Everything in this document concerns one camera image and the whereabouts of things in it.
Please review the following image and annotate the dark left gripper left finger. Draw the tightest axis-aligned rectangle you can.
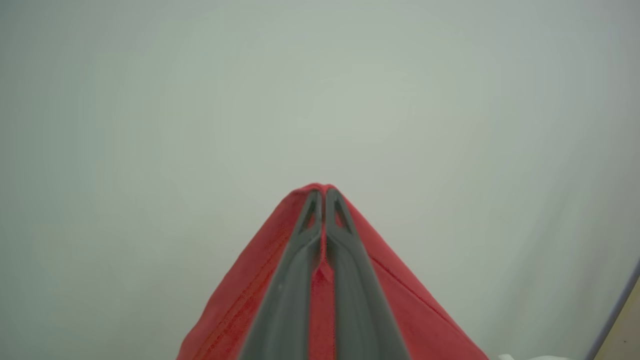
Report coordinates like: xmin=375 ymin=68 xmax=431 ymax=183
xmin=240 ymin=189 xmax=324 ymax=360

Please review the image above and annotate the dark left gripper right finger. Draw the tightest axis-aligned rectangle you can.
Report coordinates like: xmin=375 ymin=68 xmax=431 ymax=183
xmin=325 ymin=188 xmax=411 ymax=360

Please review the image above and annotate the red Bulls jersey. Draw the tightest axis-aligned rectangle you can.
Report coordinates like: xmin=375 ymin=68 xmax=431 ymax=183
xmin=176 ymin=182 xmax=490 ymax=360

